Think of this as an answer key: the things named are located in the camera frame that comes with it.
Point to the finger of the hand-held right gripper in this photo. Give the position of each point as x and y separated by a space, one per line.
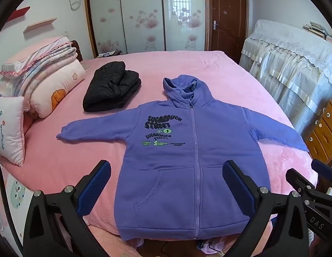
298 179
322 169

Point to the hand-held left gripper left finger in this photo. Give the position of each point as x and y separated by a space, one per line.
95 186

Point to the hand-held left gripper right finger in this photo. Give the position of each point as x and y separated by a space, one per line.
237 186

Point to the purple zip hoodie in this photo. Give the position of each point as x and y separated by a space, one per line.
166 171

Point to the wooden drawer cabinet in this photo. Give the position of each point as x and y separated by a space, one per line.
325 133

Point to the cartoon print cushion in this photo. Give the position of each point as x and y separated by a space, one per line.
18 192

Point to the black quilted jacket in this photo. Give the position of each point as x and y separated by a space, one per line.
109 88

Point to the pink bed blanket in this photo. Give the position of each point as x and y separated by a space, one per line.
222 85

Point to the white embroidered pillow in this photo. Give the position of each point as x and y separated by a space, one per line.
9 131

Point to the white flower print quilt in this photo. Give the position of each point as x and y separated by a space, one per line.
61 85

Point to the dark wooden headboard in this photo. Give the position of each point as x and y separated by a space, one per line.
78 49

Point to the stack of books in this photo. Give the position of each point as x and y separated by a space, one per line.
317 29

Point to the pink striped folded blanket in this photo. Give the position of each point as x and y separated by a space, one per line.
40 56

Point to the brown wooden door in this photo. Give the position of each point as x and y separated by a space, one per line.
227 13

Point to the floral sliding door wardrobe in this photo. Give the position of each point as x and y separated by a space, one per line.
144 16

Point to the light wooden wall shelf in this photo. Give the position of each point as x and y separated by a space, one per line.
40 25

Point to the red wall shelf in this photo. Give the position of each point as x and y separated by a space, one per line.
19 13

